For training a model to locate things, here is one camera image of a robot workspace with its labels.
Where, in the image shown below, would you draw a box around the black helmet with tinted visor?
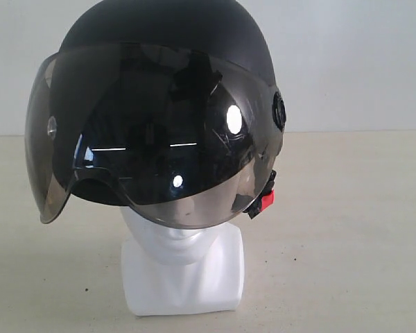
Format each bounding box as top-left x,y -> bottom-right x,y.
24,1 -> 286,230

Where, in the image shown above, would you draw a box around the white mannequin head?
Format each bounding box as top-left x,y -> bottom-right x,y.
120,207 -> 245,316

